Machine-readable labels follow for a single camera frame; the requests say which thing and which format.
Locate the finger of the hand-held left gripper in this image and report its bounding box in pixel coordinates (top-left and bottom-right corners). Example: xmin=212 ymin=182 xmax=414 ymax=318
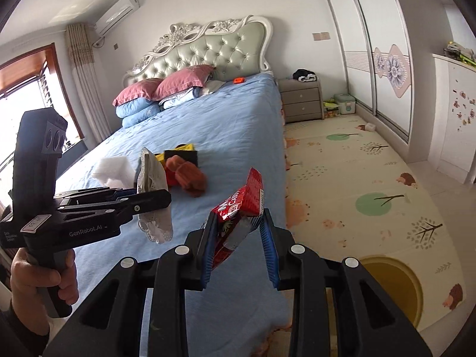
xmin=54 ymin=187 xmax=136 ymax=204
xmin=56 ymin=189 xmax=172 ymax=229

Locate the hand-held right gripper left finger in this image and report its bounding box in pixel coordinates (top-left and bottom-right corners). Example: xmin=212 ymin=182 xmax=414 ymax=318
xmin=41 ymin=214 xmax=220 ymax=357

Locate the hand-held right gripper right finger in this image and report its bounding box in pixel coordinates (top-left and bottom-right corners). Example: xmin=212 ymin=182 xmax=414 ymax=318
xmin=258 ymin=208 xmax=434 ymax=357

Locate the yellow milk carton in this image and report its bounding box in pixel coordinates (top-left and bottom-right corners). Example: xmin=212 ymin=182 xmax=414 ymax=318
xmin=154 ymin=142 xmax=199 ymax=168

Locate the red snack packet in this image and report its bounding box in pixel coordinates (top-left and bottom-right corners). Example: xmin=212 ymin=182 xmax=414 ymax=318
xmin=204 ymin=167 xmax=265 ymax=270

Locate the person's left hand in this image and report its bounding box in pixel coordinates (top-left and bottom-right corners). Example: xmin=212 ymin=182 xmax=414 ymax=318
xmin=10 ymin=247 xmax=79 ymax=318

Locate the white tissue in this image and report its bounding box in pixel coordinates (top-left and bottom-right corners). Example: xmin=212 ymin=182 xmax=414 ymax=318
xmin=91 ymin=156 xmax=136 ymax=188

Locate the folded blue quilt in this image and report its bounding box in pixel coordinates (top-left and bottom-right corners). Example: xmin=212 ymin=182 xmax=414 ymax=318
xmin=116 ymin=100 xmax=162 ymax=128

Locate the pink pillow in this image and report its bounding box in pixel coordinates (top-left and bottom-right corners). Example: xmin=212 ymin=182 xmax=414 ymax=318
xmin=112 ymin=79 xmax=164 ymax=107
xmin=152 ymin=64 xmax=215 ymax=101

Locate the cartoon tree play mat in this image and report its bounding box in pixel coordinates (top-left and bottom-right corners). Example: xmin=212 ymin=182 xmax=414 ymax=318
xmin=283 ymin=113 xmax=467 ymax=331

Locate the beige curtain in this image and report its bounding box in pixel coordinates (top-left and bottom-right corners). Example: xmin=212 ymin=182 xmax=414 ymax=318
xmin=66 ymin=23 xmax=112 ymax=144

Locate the patterned white blue pillow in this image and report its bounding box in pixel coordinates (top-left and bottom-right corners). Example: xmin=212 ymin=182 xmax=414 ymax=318
xmin=159 ymin=87 xmax=209 ymax=110

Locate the bed with blue sheet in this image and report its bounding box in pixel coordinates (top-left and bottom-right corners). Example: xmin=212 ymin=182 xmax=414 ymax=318
xmin=48 ymin=72 xmax=294 ymax=346

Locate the grey nightstand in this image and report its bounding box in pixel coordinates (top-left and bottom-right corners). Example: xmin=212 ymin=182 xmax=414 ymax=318
xmin=278 ymin=77 xmax=323 ymax=124

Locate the tufted green headboard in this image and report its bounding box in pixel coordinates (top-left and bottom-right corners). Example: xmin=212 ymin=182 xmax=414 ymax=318
xmin=123 ymin=15 xmax=274 ymax=88

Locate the white green storage box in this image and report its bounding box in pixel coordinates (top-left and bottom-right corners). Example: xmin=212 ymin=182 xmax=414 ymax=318
xmin=333 ymin=94 xmax=357 ymax=115

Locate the white air conditioner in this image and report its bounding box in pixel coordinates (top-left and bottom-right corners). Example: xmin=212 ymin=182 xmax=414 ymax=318
xmin=93 ymin=0 xmax=141 ymax=38

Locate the white cabinet with stickers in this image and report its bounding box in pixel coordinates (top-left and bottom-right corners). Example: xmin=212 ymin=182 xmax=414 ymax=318
xmin=431 ymin=53 xmax=476 ymax=184

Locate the white floral wardrobe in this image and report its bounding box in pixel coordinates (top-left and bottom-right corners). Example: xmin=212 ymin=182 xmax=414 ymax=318
xmin=314 ymin=0 xmax=421 ymax=153

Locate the yellow green clutter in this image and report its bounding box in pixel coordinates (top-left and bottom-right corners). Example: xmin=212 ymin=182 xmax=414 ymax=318
xmin=444 ymin=41 xmax=476 ymax=65

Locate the wooden frame window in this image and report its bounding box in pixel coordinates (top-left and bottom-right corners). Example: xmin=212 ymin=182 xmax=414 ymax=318
xmin=0 ymin=43 xmax=84 ymax=179

